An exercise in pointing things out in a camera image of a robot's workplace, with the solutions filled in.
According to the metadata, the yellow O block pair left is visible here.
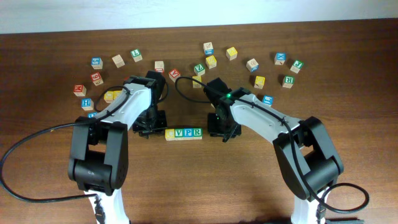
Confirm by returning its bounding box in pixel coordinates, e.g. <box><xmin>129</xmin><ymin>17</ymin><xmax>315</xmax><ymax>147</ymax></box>
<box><xmin>104</xmin><ymin>91</ymin><xmax>114</xmax><ymax>103</ymax></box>

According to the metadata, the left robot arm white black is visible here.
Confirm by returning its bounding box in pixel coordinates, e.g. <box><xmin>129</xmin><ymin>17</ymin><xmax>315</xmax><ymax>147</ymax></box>
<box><xmin>68</xmin><ymin>71</ymin><xmax>167</xmax><ymax>223</ymax></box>

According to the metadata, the yellow C block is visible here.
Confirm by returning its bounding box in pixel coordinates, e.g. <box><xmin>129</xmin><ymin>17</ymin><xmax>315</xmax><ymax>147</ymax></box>
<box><xmin>165</xmin><ymin>129</ymin><xmax>175</xmax><ymax>141</ymax></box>

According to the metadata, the green V block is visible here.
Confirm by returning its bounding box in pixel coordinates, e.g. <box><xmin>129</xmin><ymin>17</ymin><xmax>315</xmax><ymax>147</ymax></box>
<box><xmin>174</xmin><ymin>128</ymin><xmax>184</xmax><ymax>141</ymax></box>

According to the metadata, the blue P block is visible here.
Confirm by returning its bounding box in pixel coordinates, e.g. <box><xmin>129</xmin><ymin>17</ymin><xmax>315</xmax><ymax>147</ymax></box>
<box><xmin>183</xmin><ymin>128</ymin><xmax>193</xmax><ymax>140</ymax></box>

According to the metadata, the red 9 block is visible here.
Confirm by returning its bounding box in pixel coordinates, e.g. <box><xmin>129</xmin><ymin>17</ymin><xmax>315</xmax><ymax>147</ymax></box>
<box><xmin>90</xmin><ymin>72</ymin><xmax>103</xmax><ymax>86</ymax></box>

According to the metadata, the wooden D block blue side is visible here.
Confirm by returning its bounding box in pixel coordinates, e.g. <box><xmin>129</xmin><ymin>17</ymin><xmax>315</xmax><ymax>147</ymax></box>
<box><xmin>246</xmin><ymin>58</ymin><xmax>259</xmax><ymax>72</ymax></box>

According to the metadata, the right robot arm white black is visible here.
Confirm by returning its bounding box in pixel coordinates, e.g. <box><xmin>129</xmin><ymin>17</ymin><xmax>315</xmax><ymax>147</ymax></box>
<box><xmin>204</xmin><ymin>78</ymin><xmax>344</xmax><ymax>223</ymax></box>

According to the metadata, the yellow G block pair right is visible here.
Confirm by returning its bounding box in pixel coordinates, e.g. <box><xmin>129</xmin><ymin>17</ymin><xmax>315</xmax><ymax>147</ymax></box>
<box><xmin>113</xmin><ymin>90</ymin><xmax>122</xmax><ymax>100</ymax></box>

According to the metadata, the blue S block left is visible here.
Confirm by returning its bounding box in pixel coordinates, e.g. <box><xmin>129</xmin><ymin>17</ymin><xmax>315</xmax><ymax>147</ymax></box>
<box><xmin>91</xmin><ymin>57</ymin><xmax>103</xmax><ymax>70</ymax></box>

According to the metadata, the yellow block top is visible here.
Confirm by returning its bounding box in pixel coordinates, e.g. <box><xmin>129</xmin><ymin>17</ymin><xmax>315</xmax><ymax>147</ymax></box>
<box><xmin>226</xmin><ymin>47</ymin><xmax>238</xmax><ymax>60</ymax></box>

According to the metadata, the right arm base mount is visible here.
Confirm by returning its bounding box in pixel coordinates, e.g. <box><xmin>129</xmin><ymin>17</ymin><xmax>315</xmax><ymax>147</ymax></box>
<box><xmin>325</xmin><ymin>220</ymin><xmax>365</xmax><ymax>224</ymax></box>

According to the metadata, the red A block centre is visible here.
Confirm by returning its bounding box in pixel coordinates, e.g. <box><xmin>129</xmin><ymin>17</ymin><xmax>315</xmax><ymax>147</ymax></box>
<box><xmin>169</xmin><ymin>68</ymin><xmax>181</xmax><ymax>82</ymax></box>

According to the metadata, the blue H block lower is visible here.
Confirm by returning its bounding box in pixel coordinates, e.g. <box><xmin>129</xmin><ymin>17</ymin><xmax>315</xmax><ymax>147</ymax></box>
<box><xmin>88</xmin><ymin>112</ymin><xmax>97</xmax><ymax>118</ymax></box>

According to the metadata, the green Z block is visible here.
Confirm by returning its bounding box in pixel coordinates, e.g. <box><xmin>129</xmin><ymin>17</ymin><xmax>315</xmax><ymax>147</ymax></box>
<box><xmin>194</xmin><ymin>63</ymin><xmax>205</xmax><ymax>76</ymax></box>

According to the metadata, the yellow block upper centre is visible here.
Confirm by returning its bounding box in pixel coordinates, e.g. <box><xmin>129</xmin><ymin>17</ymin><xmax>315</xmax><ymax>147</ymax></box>
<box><xmin>206</xmin><ymin>55</ymin><xmax>217</xmax><ymax>69</ymax></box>

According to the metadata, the red M block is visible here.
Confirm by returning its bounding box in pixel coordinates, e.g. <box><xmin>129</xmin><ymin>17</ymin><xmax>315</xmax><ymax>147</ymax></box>
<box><xmin>73</xmin><ymin>85</ymin><xmax>86</xmax><ymax>96</ymax></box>

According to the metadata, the blue L block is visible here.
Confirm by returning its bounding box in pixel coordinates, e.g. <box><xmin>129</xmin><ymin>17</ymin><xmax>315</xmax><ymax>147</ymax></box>
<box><xmin>262</xmin><ymin>95</ymin><xmax>274</xmax><ymax>106</ymax></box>

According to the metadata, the blue H block upper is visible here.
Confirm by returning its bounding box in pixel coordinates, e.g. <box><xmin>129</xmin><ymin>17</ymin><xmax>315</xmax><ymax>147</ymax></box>
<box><xmin>81</xmin><ymin>98</ymin><xmax>94</xmax><ymax>111</ymax></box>

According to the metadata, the plain wooden block top left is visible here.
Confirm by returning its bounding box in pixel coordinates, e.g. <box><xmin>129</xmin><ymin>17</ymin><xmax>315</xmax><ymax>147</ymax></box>
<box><xmin>112</xmin><ymin>55</ymin><xmax>125</xmax><ymax>68</ymax></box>

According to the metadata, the green J block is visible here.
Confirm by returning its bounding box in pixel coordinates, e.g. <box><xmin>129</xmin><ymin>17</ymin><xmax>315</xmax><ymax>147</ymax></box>
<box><xmin>290</xmin><ymin>60</ymin><xmax>304</xmax><ymax>73</ymax></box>

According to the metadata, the blue X block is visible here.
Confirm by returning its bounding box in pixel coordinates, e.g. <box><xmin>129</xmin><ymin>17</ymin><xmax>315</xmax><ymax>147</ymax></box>
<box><xmin>274</xmin><ymin>52</ymin><xmax>286</xmax><ymax>65</ymax></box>

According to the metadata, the green r block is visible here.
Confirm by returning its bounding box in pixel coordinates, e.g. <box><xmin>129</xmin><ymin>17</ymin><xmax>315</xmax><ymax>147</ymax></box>
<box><xmin>282</xmin><ymin>75</ymin><xmax>295</xmax><ymax>88</ymax></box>
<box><xmin>193</xmin><ymin>128</ymin><xmax>203</xmax><ymax>139</ymax></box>

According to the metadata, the wooden block red side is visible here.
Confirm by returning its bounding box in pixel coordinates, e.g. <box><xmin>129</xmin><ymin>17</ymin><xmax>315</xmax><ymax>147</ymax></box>
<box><xmin>154</xmin><ymin>61</ymin><xmax>165</xmax><ymax>73</ymax></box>

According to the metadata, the green L block top left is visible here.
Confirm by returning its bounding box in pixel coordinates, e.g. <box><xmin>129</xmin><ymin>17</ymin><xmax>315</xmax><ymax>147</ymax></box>
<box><xmin>131</xmin><ymin>49</ymin><xmax>143</xmax><ymax>62</ymax></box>

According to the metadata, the blue h block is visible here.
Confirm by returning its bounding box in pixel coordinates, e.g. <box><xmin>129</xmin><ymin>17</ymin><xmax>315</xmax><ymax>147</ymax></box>
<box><xmin>81</xmin><ymin>98</ymin><xmax>94</xmax><ymax>111</ymax></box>
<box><xmin>88</xmin><ymin>112</ymin><xmax>97</xmax><ymax>118</ymax></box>

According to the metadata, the wooden block blue side top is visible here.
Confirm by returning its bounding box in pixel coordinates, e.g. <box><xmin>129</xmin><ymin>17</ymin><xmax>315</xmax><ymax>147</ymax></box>
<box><xmin>203</xmin><ymin>42</ymin><xmax>214</xmax><ymax>56</ymax></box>

